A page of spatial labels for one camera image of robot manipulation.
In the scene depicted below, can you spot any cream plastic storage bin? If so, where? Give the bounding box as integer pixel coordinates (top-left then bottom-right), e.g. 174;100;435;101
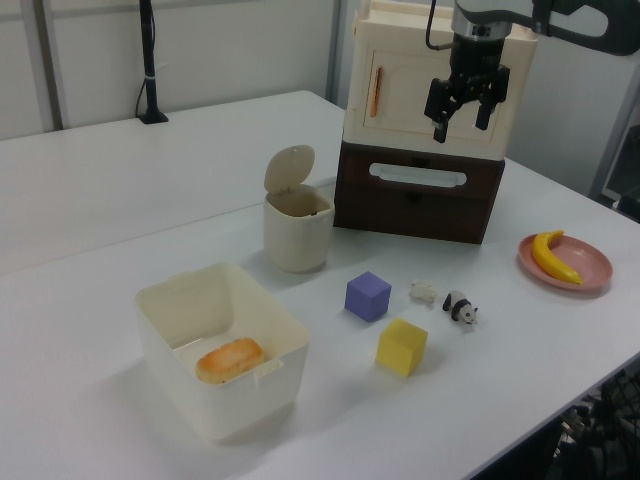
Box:
134;262;312;444

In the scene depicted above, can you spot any white paper ball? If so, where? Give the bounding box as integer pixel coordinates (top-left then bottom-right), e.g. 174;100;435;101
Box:
409;279;436;304

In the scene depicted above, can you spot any panda figurine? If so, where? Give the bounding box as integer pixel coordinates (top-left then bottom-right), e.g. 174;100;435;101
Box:
441;289;480;327

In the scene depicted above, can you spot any dark brown wooden drawer box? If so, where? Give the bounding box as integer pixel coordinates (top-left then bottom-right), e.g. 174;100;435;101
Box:
333;139;506;246

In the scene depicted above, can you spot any cream storage box with handles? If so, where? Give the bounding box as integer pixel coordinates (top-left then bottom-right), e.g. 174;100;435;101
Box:
346;0;540;161

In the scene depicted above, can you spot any beige trash can with lid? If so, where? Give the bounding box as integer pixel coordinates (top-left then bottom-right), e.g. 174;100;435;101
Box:
263;144;335;274

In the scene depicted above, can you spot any yellow toy banana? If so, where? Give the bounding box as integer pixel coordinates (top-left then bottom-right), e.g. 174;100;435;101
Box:
530;229;584;286

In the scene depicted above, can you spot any yellow cube block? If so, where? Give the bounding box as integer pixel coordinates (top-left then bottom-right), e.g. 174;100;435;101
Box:
375;317;429;378

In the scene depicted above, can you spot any toasted bread loaf toy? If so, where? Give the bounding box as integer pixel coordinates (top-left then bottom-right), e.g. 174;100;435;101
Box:
195;337;265;385

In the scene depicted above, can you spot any pink plate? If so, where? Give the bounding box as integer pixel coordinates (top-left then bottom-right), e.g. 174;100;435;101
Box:
517;233;614;298

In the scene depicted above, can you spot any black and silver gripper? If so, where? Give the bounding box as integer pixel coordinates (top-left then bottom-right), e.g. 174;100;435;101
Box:
424;8;512;145

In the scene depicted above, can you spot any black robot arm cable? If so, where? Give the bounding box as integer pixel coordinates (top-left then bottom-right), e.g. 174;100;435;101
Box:
424;0;454;51

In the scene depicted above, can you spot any black pole stand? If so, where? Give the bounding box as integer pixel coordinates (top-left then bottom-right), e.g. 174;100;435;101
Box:
135;0;170;125

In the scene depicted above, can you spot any purple cube block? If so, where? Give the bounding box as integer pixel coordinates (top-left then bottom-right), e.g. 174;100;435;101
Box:
344;271;393;324

